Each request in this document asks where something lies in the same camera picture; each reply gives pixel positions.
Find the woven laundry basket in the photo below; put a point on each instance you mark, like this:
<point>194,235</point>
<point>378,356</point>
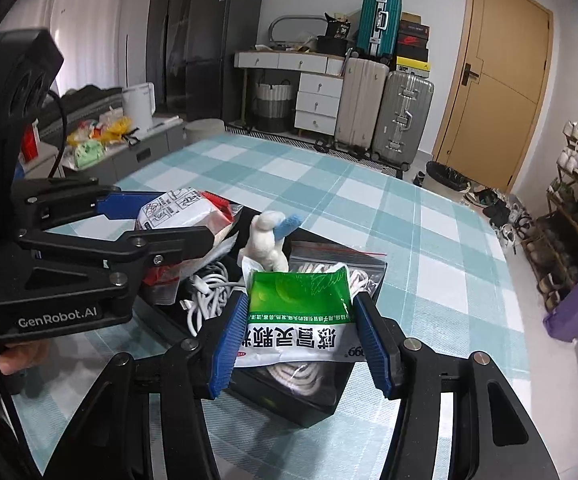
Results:
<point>272,106</point>

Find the grey low cabinet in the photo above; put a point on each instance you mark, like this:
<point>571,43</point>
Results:
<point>119,161</point>

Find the black refrigerator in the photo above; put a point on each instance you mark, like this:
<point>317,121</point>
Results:
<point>218,29</point>

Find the white drawer desk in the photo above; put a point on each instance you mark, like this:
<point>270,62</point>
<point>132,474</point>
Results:
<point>318,94</point>

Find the plaid teal tablecloth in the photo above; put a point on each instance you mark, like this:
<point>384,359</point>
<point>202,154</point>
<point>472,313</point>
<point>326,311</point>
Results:
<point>447,284</point>

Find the beige suitcase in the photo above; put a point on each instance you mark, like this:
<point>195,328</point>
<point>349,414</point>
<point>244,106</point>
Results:
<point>363,85</point>

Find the white curtain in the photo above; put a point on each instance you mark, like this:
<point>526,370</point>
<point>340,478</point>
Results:
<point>85,32</point>

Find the wooden door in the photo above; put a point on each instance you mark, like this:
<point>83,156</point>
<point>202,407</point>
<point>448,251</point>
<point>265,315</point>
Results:
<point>498,90</point>

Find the black cardboard box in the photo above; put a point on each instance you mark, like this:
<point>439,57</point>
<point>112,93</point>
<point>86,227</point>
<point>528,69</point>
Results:
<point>256,384</point>

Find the dark tall wardrobe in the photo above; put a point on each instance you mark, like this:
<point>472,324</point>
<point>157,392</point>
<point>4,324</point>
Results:
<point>167,27</point>

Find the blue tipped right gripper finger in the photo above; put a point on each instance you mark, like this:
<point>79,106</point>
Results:
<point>124,205</point>

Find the bagged white rope adidas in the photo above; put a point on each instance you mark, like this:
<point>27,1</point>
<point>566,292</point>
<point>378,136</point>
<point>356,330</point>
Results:
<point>301,374</point>

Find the white plush toy blue tips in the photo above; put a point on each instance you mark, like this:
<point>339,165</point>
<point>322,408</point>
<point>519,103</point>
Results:
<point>266,237</point>

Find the stack of shoe boxes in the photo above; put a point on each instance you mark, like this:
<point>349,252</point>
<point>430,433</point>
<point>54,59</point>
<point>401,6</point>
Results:
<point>412,51</point>

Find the teal suitcase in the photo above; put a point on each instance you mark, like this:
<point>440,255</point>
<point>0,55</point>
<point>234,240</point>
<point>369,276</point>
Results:
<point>378,26</point>

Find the silver suitcase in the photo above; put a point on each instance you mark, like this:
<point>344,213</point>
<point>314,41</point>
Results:
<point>404,109</point>

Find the person's left hand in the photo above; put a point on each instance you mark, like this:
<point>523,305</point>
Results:
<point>17,357</point>

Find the green white medicine packet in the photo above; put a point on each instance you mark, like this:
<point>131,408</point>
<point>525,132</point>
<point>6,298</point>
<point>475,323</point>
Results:
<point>300,317</point>

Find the shoe rack with shoes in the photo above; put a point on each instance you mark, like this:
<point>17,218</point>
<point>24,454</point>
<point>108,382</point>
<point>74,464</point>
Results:
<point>551,241</point>

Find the white appliance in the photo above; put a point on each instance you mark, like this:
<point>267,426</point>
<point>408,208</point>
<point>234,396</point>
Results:
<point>139,105</point>

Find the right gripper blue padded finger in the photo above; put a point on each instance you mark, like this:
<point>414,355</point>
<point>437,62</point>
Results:
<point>108,437</point>
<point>493,437</point>

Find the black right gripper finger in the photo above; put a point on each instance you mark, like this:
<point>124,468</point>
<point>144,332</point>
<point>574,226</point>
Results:
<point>134,249</point>

